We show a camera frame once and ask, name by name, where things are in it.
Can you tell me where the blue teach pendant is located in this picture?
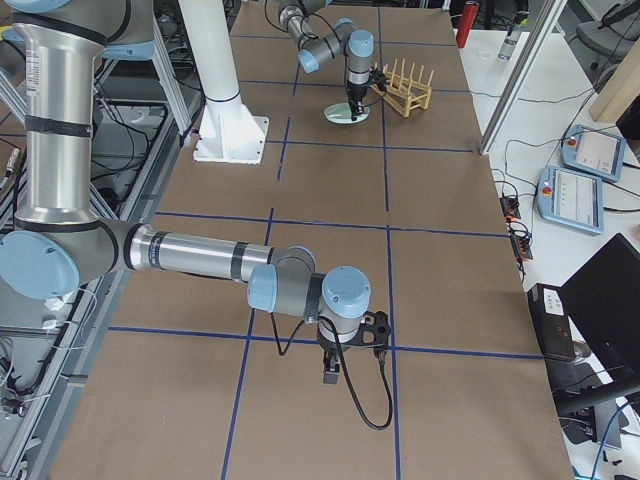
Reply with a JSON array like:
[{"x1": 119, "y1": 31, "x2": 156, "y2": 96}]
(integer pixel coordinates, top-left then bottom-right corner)
[
  {"x1": 536, "y1": 166, "x2": 604, "y2": 235},
  {"x1": 561, "y1": 124, "x2": 626, "y2": 182}
]

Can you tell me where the white camera mast pole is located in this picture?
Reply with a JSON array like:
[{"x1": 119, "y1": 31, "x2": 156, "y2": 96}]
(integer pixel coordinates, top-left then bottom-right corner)
[{"x1": 179, "y1": 0, "x2": 240, "y2": 102}]

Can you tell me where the light green round plate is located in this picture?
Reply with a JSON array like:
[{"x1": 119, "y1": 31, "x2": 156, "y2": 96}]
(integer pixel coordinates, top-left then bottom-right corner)
[{"x1": 323, "y1": 103, "x2": 370, "y2": 125}]

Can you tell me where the wooden plate rack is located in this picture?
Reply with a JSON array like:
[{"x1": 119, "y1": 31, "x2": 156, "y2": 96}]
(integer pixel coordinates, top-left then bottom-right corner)
[{"x1": 375, "y1": 58, "x2": 434, "y2": 119}]

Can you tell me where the far blue teach pendant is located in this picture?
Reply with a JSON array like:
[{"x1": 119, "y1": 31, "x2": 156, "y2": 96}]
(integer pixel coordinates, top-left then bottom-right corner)
[{"x1": 561, "y1": 124, "x2": 626, "y2": 182}]

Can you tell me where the black monitor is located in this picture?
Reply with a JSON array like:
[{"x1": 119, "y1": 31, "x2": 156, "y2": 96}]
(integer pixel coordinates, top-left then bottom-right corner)
[{"x1": 556, "y1": 233, "x2": 639, "y2": 415}]

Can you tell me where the aluminium frame post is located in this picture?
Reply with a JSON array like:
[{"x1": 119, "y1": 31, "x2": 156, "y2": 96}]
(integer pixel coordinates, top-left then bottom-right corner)
[{"x1": 478, "y1": 0, "x2": 567, "y2": 155}]

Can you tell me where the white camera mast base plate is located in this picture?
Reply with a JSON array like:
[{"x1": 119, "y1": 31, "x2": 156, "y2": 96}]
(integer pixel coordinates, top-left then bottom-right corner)
[{"x1": 193, "y1": 103, "x2": 269, "y2": 165}]

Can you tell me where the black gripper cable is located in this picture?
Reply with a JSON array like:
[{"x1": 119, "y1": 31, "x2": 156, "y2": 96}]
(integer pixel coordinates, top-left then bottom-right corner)
[{"x1": 268, "y1": 308, "x2": 395, "y2": 430}]

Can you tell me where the red cylindrical bottle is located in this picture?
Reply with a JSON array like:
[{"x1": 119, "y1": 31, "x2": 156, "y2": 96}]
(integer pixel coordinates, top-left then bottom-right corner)
[{"x1": 456, "y1": 1, "x2": 479, "y2": 49}]

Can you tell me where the near blue teach pendant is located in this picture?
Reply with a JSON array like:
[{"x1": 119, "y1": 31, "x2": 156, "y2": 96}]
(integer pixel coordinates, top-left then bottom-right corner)
[{"x1": 536, "y1": 166, "x2": 604, "y2": 235}]

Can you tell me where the clear plastic water bottle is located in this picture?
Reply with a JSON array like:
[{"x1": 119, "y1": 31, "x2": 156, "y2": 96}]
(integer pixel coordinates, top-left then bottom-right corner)
[{"x1": 497, "y1": 26, "x2": 521, "y2": 61}]

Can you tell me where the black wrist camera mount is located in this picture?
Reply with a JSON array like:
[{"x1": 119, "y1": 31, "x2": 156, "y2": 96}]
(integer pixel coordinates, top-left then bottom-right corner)
[{"x1": 346, "y1": 311, "x2": 392, "y2": 350}]

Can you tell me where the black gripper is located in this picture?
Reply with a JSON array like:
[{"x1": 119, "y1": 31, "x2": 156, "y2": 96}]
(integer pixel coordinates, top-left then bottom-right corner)
[
  {"x1": 346, "y1": 82, "x2": 368, "y2": 122},
  {"x1": 318, "y1": 333, "x2": 360, "y2": 385}
]

